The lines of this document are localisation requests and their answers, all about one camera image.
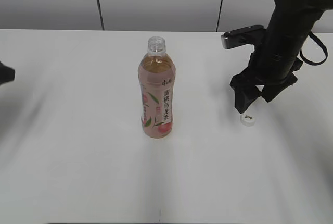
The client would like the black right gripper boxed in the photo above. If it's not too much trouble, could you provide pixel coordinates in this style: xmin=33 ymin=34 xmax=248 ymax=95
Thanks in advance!
xmin=230 ymin=44 xmax=303 ymax=114

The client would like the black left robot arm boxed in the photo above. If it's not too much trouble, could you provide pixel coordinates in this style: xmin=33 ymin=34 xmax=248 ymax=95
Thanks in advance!
xmin=0 ymin=62 xmax=16 ymax=85

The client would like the peach oolong tea bottle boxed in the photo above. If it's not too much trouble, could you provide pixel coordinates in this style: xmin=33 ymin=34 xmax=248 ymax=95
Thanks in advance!
xmin=138 ymin=36 xmax=176 ymax=139

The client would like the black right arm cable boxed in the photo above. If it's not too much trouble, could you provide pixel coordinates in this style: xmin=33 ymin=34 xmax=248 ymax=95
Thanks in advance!
xmin=299 ymin=31 xmax=328 ymax=66

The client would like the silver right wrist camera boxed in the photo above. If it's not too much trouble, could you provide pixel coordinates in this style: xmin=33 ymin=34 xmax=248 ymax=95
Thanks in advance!
xmin=221 ymin=25 xmax=266 ymax=49

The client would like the white bottle cap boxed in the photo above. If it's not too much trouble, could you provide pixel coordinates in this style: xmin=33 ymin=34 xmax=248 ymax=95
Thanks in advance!
xmin=240 ymin=114 xmax=256 ymax=127

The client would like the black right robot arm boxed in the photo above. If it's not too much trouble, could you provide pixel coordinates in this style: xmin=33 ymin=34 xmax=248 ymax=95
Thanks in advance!
xmin=221 ymin=0 xmax=332 ymax=114

